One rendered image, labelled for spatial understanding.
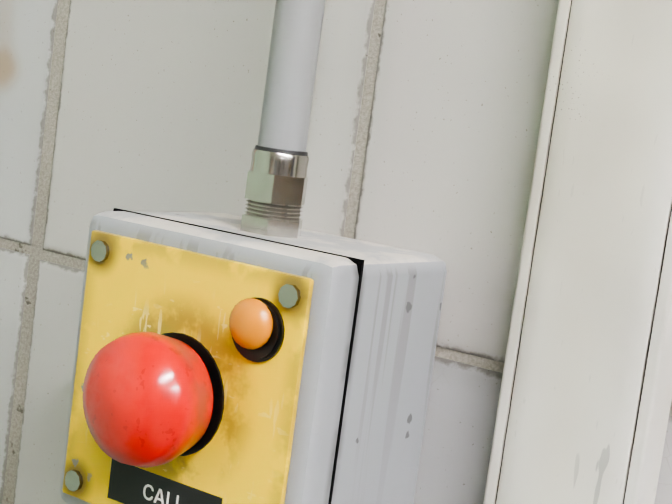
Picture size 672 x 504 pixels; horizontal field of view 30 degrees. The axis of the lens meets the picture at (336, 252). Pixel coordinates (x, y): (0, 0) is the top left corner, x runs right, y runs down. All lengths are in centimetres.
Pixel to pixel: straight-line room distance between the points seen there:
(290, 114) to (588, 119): 9
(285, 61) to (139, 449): 13
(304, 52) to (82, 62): 14
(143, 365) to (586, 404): 13
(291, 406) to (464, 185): 10
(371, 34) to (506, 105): 6
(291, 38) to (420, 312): 10
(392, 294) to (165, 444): 8
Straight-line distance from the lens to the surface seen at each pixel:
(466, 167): 41
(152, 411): 36
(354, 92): 44
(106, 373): 37
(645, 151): 37
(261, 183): 40
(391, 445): 40
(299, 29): 40
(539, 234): 38
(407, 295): 39
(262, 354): 37
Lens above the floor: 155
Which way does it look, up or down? 6 degrees down
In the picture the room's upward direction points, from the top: 8 degrees clockwise
